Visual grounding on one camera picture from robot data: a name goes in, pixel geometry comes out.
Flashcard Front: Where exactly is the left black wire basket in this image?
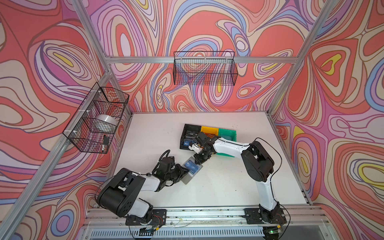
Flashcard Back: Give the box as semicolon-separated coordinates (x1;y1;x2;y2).
63;83;130;154

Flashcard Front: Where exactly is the black plastic bin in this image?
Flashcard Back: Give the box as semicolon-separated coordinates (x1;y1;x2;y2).
180;124;202;151

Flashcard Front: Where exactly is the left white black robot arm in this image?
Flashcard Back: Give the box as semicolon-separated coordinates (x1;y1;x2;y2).
96;155;190;221

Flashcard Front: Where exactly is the green plastic bin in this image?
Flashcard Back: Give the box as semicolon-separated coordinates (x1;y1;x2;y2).
218;129;237;142

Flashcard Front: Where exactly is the black wire basket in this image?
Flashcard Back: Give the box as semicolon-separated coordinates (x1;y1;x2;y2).
63;83;130;154
173;50;239;86

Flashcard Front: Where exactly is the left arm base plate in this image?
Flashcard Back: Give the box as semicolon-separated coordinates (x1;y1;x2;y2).
126;209;167;227

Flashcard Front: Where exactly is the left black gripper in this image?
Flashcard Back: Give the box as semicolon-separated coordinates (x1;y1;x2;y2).
163;164;190;184

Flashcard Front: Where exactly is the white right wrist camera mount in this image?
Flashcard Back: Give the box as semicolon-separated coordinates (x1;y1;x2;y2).
189;144;202;154

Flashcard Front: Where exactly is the blue VIP credit card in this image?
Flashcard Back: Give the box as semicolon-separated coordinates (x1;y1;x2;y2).
184;160;200;176

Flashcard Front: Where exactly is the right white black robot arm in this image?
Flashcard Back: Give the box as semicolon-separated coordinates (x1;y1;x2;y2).
189;133;280;216

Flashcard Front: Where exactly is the silver tape roll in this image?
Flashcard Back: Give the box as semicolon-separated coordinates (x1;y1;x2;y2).
94;114;118;133

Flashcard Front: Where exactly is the aluminium front rail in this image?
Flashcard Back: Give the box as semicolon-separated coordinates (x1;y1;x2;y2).
83;205;331;228

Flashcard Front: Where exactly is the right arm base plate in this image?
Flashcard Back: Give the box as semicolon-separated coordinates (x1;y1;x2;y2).
242;207;287;225

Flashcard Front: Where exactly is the back black wire basket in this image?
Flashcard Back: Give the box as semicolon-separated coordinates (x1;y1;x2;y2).
173;50;239;86

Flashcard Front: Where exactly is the yellow plastic bin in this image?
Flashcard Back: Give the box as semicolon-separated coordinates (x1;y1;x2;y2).
201;126;219;138

